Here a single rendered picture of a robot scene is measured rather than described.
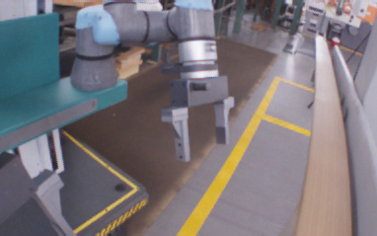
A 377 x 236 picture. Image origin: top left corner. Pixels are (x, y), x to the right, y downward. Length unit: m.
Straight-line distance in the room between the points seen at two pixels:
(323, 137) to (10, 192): 0.30
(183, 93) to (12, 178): 0.34
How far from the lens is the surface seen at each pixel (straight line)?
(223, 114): 0.62
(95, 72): 0.80
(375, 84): 0.22
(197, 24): 0.54
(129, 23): 0.58
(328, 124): 0.20
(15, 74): 0.82
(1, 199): 0.32
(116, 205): 0.99
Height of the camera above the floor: 1.08
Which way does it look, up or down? 30 degrees down
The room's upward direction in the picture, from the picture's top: 10 degrees clockwise
